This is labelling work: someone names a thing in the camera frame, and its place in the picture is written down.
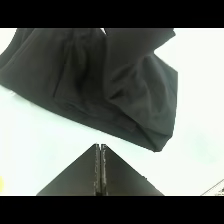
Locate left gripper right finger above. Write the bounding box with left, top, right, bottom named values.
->
left=99, top=143, right=165, bottom=197

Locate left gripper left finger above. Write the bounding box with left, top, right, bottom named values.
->
left=35, top=143, right=101, bottom=197

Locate black garment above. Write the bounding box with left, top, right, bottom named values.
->
left=0, top=27, right=180, bottom=154

